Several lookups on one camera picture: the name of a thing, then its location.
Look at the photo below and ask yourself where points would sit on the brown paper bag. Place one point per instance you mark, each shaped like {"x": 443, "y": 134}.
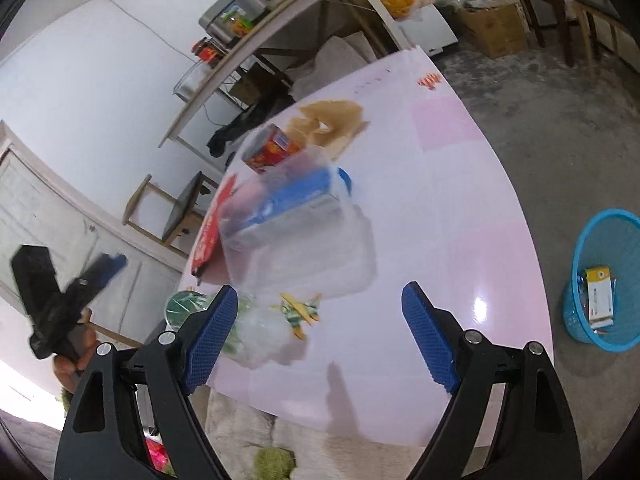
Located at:
{"x": 332, "y": 124}

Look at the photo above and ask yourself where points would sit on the silver metal appliance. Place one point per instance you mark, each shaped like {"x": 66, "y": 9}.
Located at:
{"x": 228, "y": 21}

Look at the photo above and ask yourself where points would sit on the blue white carton box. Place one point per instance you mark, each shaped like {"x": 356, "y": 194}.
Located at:
{"x": 302, "y": 202}

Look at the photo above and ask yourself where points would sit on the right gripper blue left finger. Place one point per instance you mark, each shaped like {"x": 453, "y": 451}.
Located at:
{"x": 205, "y": 344}

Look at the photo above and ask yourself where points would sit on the light wooden chair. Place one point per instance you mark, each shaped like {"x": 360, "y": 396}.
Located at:
{"x": 601, "y": 28}

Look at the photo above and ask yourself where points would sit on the red clear plastic wrapper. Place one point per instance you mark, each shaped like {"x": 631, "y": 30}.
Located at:
{"x": 207, "y": 249}

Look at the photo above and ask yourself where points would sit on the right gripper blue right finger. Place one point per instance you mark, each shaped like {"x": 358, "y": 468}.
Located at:
{"x": 435, "y": 332}

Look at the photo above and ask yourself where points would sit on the yellow white medicine box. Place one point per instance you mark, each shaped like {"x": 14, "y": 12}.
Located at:
{"x": 600, "y": 299}

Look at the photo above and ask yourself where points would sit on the clear plastic container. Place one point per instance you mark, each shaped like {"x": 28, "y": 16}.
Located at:
{"x": 334, "y": 259}

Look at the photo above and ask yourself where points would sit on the blue plastic trash basket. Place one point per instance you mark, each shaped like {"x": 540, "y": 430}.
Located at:
{"x": 610, "y": 238}

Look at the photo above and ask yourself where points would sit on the cardboard box on floor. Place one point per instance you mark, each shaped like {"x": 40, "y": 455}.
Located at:
{"x": 496, "y": 31}

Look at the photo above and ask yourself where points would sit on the red snack can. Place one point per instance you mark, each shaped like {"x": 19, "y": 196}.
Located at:
{"x": 270, "y": 146}

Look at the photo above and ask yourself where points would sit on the left hand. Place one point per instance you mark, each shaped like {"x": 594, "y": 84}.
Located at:
{"x": 67, "y": 370}

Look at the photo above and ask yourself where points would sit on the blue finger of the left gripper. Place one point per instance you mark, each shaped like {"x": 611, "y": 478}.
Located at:
{"x": 104, "y": 269}

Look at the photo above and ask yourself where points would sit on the green label plastic bottle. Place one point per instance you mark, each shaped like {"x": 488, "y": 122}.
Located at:
{"x": 254, "y": 335}

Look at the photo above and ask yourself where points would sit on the wooden stool dark seat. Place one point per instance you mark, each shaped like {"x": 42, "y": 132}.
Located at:
{"x": 183, "y": 219}

